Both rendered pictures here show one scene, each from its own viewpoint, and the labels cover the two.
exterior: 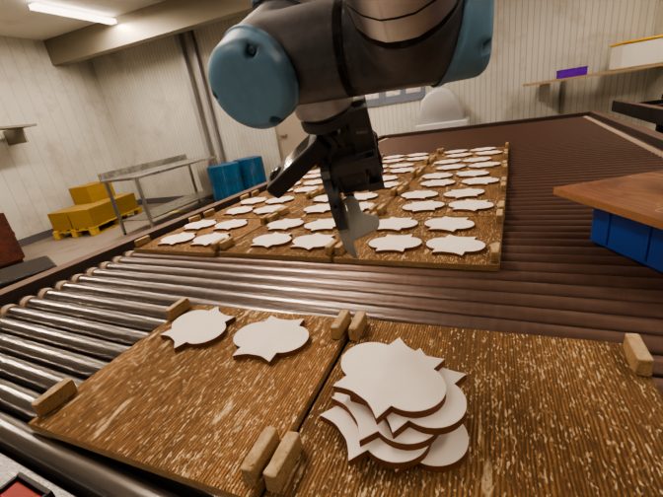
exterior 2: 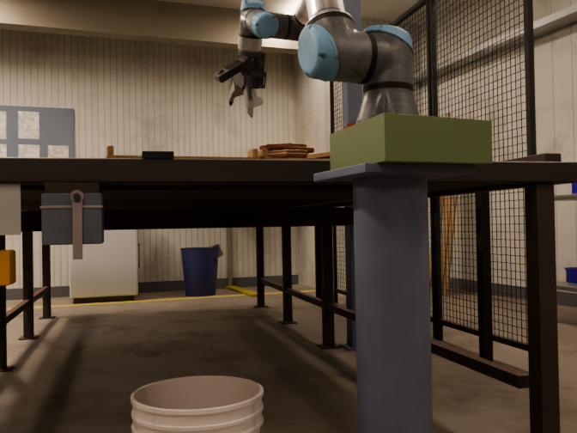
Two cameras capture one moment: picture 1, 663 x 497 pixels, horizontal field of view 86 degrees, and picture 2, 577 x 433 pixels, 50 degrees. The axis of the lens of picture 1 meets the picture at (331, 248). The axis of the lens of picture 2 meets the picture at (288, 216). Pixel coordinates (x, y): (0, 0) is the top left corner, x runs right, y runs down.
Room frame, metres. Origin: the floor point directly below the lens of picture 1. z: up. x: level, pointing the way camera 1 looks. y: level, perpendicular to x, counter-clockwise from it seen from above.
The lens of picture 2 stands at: (-1.06, 1.25, 0.75)
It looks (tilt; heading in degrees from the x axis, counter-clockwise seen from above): 1 degrees up; 317
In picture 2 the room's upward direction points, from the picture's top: 1 degrees counter-clockwise
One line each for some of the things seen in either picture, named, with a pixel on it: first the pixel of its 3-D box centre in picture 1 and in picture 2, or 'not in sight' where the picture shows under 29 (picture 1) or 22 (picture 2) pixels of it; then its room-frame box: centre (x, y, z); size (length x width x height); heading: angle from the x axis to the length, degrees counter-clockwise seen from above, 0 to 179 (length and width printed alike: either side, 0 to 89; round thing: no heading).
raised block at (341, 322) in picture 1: (340, 323); not in sight; (0.55, 0.00, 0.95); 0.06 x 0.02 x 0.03; 155
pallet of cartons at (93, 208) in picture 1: (95, 206); not in sight; (6.33, 3.97, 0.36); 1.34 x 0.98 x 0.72; 158
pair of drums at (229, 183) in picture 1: (240, 183); not in sight; (6.14, 1.35, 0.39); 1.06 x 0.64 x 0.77; 158
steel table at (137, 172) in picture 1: (172, 188); not in sight; (6.15, 2.50, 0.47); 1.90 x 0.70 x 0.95; 158
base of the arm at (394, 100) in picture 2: not in sight; (388, 108); (-0.16, 0.09, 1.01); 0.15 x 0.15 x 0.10
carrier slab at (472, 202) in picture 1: (443, 199); not in sight; (1.27, -0.43, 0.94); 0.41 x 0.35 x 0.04; 62
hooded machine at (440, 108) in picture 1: (443, 140); (103, 234); (5.11, -1.79, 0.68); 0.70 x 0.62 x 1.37; 68
